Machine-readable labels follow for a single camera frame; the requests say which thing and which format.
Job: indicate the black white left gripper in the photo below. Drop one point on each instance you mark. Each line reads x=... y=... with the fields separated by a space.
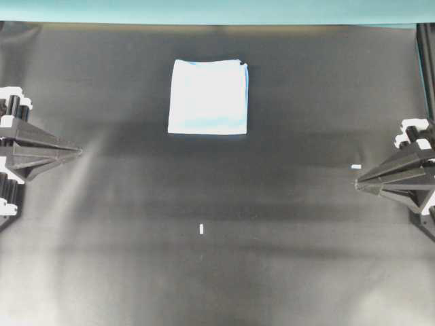
x=23 y=165

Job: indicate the black desk mat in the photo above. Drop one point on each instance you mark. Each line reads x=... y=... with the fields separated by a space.
x=111 y=238

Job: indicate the black aluminium frame post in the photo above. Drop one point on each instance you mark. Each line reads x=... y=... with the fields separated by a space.
x=425 y=46

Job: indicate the light blue cloth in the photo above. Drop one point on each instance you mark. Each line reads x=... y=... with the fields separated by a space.
x=209 y=98

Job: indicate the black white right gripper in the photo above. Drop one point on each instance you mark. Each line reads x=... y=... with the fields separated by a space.
x=408 y=176

